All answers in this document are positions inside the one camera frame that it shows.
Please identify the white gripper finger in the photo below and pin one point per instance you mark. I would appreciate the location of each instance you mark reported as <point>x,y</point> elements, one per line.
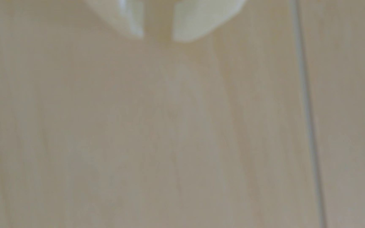
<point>119,14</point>
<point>201,19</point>

